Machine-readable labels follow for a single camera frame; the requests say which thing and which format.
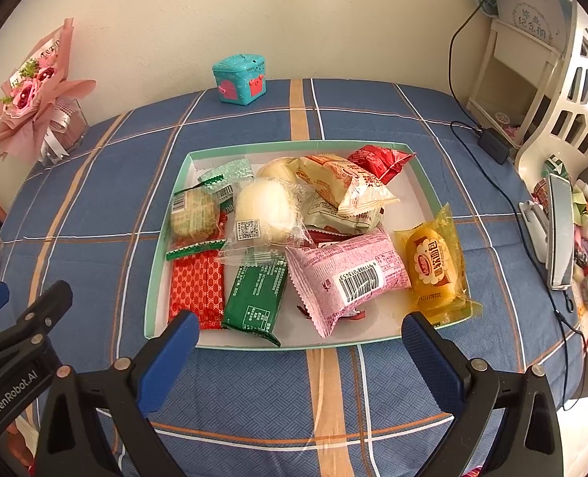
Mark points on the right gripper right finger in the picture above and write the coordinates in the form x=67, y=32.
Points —
x=528, y=441

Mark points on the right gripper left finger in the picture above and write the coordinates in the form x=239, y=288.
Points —
x=72, y=441

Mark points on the yellow egg cake packet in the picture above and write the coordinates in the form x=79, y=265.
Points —
x=434, y=261

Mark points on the red patterned snack bar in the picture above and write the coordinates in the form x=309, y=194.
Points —
x=197, y=285

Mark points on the green edged cookie packet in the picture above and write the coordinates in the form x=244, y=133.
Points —
x=197, y=223

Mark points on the dark green snack bar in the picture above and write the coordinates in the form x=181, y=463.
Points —
x=254, y=301

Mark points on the pink snack bag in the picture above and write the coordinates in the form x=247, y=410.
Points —
x=334, y=280

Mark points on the green white small packet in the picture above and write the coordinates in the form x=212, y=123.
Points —
x=220, y=182

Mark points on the round white cake packet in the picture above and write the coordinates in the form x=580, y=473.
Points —
x=268, y=217

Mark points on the small red snack packet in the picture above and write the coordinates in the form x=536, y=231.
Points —
x=383, y=163

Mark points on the yellow orange snack bag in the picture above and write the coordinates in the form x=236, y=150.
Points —
x=349, y=188

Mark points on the pale green snack packet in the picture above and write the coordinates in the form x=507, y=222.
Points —
x=320, y=214

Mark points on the blue plaid tablecloth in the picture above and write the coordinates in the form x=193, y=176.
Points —
x=93, y=221

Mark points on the glass vase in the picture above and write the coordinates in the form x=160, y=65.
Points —
x=66, y=128

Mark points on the pink flower bouquet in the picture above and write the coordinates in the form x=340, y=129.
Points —
x=30, y=94

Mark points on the white tray with green rim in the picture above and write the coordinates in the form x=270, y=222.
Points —
x=417, y=203

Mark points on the black power adapter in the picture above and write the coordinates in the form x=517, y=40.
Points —
x=495, y=145

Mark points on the white decorative organizer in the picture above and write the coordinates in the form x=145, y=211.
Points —
x=563, y=131

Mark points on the teal toy box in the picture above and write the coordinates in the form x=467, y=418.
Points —
x=240, y=79

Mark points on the white shelf unit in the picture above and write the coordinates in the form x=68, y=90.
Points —
x=519, y=73

